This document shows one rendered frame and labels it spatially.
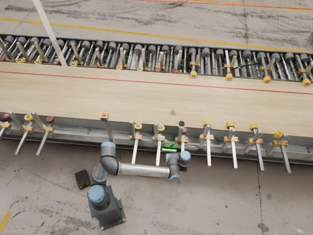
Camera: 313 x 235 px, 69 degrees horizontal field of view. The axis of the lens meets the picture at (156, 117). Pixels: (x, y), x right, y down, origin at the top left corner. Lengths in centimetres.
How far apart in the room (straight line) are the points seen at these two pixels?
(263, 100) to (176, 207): 170
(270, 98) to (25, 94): 295
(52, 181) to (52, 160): 31
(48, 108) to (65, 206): 125
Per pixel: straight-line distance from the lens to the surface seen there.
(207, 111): 267
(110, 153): 180
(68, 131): 298
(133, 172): 182
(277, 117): 290
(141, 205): 309
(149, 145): 260
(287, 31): 601
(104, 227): 308
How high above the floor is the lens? 301
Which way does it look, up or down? 56 degrees down
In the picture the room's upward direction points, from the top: straight up
